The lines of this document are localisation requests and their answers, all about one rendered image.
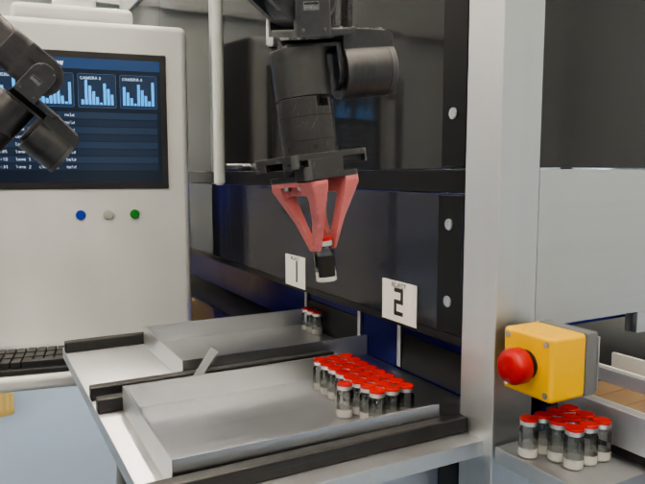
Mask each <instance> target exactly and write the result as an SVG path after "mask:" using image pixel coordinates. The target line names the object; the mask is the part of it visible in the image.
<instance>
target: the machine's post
mask: <svg viewBox="0 0 645 484"><path fill-rule="evenodd" d="M544 21H545V0H469V35H468V76H467V118H466V199H465V241H464V282H463V324H462V366H461V407H460V414H462V415H464V416H466V417H467V423H466V432H468V433H470V434H472V435H474V436H476V437H478V438H479V439H481V440H483V455H482V456H479V457H475V458H471V459H468V460H465V461H461V462H459V484H529V480H527V479H526V478H524V477H522V476H520V475H518V474H516V473H515V472H512V471H510V470H508V469H507V468H505V467H503V466H501V465H499V464H497V463H496V462H495V447H498V446H502V445H506V444H508V443H512V442H516V441H518V429H519V427H520V426H521V424H520V419H519V417H520V416H521V415H523V414H530V415H531V404H532V397H530V396H528V395H525V394H523V393H520V392H518V391H516V390H514V389H511V388H509V387H506V386H505V385H504V380H503V379H502V377H501V376H500V374H499V373H498V370H497V359H498V356H499V354H500V353H501V352H502V351H503V350H504V349H505V329H506V327H507V326H514V325H520V324H527V323H532V322H534V321H535V294H536V267H537V240H538V186H539V158H540V131H541V104H542V76H543V49H544Z"/></svg>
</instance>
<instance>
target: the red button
mask: <svg viewBox="0 0 645 484"><path fill-rule="evenodd" d="M497 370H498V373H499V374H500V376H501V377H502V379H503V380H504V381H506V382H507V383H509V384H511V385H519V384H524V383H527V382H529V381H530V380H531V378H532V377H533V374H534V364H533V360H532V358H531V356H530V354H529V353H528V352H526V351H525V350H524V349H522V348H520V347H515V348H509V349H505V350H503V351H502V352H501V353H500V354H499V356H498V359H497Z"/></svg>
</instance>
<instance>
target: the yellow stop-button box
mask: <svg viewBox="0 0 645 484"><path fill-rule="evenodd" d="M597 340H598V333H597V332H596V331H593V330H589V329H585V328H581V327H574V326H571V325H567V324H563V323H559V322H555V321H551V320H543V321H538V322H532V323H527V324H520V325H514V326H507V327H506V329H505V349H509V348H515V347H520V348H522V349H524V350H525V351H526V352H528V353H529V354H530V356H531V358H532V360H533V364H534V374H533V377H532V378H531V380H530V381H529V382H527V383H524V384H519V385H511V384H509V383H507V382H506V381H504V385H505V386H506V387H509V388H511V389H514V390H516V391H518V392H520V393H523V394H525V395H528V396H530V397H533V398H536V399H540V400H542V401H545V402H547V403H555V402H560V401H564V400H568V399H574V398H579V397H581V396H589V395H593V394H594V393H595V381H596V360H597Z"/></svg>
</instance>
